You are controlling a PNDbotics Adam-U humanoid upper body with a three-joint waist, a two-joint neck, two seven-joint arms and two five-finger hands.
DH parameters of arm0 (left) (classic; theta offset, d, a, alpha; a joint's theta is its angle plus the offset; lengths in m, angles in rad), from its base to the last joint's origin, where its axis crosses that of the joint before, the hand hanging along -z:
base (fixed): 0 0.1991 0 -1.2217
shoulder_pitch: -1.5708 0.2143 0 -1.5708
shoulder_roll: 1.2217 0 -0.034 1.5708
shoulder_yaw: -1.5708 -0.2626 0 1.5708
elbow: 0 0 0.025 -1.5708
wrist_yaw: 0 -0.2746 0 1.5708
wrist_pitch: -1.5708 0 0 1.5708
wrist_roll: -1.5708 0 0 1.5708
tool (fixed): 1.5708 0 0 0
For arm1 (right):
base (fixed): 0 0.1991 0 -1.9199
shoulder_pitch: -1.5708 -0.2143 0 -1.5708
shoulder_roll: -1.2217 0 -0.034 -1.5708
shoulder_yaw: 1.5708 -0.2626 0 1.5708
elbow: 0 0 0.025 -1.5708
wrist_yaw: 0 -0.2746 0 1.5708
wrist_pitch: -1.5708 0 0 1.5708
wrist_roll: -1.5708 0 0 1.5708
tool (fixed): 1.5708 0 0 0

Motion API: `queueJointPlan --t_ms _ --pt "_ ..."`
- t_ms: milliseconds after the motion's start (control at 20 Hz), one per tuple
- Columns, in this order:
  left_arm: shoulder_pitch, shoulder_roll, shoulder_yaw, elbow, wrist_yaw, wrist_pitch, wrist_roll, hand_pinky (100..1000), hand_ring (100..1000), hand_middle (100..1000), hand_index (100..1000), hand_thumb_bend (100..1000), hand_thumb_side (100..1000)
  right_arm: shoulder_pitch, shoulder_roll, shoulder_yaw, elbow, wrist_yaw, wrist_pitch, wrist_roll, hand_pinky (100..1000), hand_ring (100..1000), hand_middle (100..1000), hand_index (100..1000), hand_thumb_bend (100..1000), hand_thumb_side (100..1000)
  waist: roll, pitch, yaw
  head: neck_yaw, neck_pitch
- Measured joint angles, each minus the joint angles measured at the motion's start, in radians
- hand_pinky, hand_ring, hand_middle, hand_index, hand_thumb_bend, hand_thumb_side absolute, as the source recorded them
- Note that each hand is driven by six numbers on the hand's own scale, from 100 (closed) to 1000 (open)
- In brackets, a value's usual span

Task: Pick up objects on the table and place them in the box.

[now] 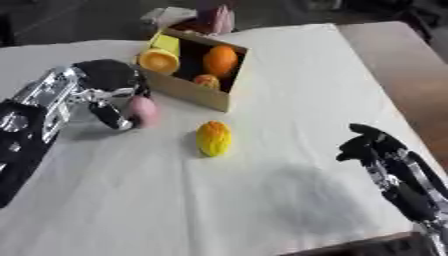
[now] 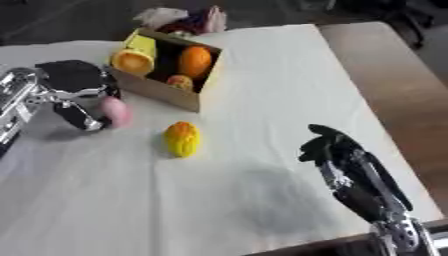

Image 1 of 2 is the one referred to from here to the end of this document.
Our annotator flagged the pink and purple object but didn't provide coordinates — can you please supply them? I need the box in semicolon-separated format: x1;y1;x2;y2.
194;0;238;36

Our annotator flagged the yellow bumpy toy fruit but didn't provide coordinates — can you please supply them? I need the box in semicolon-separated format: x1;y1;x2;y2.
194;120;235;158

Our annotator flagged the pink egg-shaped toy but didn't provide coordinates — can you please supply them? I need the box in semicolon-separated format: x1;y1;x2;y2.
124;94;163;130

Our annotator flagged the yellow block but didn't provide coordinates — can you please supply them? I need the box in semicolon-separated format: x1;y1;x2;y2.
147;30;184;56

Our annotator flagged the tan cardboard box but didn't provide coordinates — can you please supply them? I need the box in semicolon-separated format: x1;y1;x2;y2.
134;27;251;113

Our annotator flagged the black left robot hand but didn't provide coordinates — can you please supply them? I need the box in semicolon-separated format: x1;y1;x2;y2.
71;58;154;131

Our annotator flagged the white-grey object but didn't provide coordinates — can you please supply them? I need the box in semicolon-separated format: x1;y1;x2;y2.
138;6;200;29

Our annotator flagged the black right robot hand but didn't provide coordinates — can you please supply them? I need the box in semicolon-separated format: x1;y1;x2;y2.
334;122;448;223

